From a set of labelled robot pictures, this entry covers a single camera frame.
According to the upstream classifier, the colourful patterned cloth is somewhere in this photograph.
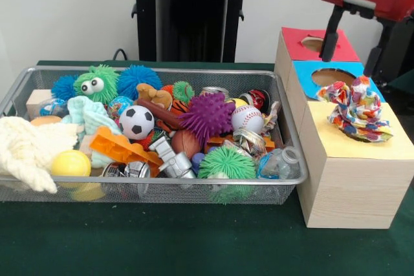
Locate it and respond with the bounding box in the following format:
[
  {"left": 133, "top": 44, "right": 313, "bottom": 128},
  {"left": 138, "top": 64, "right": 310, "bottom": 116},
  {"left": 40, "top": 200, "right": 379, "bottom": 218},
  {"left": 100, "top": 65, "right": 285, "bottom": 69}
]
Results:
[{"left": 316, "top": 75, "right": 394, "bottom": 143}]

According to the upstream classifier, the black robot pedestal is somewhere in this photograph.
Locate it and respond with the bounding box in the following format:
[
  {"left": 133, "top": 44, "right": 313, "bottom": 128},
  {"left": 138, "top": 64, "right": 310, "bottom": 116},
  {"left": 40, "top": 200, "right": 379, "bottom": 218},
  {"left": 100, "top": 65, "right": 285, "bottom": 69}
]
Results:
[{"left": 125, "top": 0, "right": 261, "bottom": 63}]

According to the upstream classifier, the green spiky ball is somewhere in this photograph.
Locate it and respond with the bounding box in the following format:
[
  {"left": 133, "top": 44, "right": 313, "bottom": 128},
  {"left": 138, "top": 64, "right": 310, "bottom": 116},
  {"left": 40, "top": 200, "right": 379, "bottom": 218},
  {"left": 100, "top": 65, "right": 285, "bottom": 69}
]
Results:
[{"left": 197, "top": 145, "right": 257, "bottom": 204}]

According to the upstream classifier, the orange plastic grid block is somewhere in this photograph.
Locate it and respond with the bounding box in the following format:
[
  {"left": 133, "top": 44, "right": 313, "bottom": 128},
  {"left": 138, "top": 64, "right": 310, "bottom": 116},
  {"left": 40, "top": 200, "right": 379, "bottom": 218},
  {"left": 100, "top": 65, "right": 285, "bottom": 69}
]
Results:
[{"left": 89, "top": 126, "right": 164, "bottom": 173}]

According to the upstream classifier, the purple spiky ball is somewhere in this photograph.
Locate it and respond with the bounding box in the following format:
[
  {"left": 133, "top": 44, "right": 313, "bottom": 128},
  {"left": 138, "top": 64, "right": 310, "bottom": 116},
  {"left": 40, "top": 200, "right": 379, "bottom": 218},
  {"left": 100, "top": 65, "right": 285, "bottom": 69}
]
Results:
[{"left": 177, "top": 92, "right": 237, "bottom": 147}]

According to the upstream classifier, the black cable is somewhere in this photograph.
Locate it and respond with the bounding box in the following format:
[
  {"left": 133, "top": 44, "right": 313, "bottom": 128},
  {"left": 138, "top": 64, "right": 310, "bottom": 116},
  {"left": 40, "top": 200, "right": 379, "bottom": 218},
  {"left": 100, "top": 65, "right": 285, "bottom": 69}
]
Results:
[{"left": 113, "top": 48, "right": 130, "bottom": 62}]

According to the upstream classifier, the dark green table cloth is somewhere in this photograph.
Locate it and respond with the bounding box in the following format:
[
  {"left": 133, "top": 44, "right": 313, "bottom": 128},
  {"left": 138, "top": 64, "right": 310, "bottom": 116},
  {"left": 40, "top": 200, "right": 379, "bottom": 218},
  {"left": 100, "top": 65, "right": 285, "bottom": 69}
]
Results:
[{"left": 0, "top": 59, "right": 414, "bottom": 276}]

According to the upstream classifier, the crushed plastic water bottle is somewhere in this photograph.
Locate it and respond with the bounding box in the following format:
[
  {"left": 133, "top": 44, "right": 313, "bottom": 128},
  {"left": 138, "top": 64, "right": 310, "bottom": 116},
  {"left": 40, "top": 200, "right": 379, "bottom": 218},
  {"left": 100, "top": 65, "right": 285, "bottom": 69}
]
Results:
[{"left": 257, "top": 146, "right": 302, "bottom": 180}]

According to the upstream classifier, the plain yellow ball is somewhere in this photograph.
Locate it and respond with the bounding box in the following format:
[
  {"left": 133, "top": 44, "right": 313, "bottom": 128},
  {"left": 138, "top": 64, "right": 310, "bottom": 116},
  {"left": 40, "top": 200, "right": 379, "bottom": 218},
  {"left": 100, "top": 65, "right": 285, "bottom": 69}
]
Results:
[{"left": 51, "top": 149, "right": 93, "bottom": 178}]

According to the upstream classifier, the clear shallow bin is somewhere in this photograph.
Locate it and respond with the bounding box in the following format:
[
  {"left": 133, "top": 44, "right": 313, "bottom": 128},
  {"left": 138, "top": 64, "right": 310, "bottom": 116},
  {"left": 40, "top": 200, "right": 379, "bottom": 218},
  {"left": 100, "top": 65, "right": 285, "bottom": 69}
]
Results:
[{"left": 0, "top": 65, "right": 310, "bottom": 206}]

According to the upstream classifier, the large blue spiky ball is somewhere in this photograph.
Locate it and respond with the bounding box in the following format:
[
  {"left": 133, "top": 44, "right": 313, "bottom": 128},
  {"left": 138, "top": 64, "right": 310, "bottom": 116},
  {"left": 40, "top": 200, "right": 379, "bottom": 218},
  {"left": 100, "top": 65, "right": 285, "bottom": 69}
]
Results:
[{"left": 116, "top": 64, "right": 164, "bottom": 101}]

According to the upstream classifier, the green fuzzy monster toy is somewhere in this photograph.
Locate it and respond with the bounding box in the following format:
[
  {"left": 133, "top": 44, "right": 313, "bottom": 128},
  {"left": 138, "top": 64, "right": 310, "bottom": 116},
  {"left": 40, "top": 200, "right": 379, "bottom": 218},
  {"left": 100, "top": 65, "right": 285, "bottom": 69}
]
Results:
[{"left": 72, "top": 64, "right": 121, "bottom": 105}]

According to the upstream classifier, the small soccer ball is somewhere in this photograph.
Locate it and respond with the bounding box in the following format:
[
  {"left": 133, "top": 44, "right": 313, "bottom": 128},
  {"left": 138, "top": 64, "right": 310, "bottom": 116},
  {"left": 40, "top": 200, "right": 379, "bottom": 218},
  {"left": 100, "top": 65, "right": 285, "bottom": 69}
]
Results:
[{"left": 118, "top": 105, "right": 156, "bottom": 141}]

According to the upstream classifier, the cream knitted cloth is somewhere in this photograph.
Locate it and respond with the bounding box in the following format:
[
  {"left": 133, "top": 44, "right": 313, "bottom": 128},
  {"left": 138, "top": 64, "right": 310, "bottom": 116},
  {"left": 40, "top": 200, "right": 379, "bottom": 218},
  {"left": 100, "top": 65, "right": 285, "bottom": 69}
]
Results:
[{"left": 0, "top": 116, "right": 80, "bottom": 194}]

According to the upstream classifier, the white baseball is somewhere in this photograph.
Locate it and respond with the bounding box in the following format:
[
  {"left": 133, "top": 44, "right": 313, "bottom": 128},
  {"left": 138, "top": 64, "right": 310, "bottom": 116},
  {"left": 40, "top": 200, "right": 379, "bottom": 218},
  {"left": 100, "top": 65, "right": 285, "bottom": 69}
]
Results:
[{"left": 231, "top": 105, "right": 265, "bottom": 136}]

